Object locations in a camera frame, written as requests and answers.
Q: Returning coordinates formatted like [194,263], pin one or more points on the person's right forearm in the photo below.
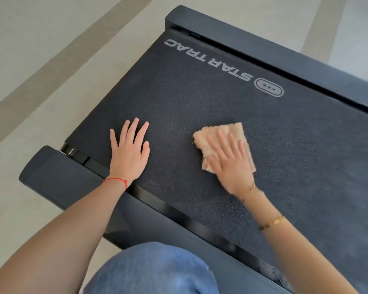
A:
[297,248]

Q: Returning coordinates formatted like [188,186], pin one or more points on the person's blue jeans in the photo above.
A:
[153,269]

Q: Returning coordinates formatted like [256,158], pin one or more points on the black treadmill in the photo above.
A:
[248,134]

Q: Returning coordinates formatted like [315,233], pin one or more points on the person's left hand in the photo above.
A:
[128,159]

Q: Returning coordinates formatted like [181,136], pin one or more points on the beige cleaning cloth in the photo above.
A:
[202,140]

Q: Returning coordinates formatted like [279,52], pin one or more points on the person's left forearm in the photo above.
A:
[55,238]

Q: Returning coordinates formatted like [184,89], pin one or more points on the gold bangle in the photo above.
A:
[273,222]

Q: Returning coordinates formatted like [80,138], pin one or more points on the person's right hand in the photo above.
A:
[233,171]

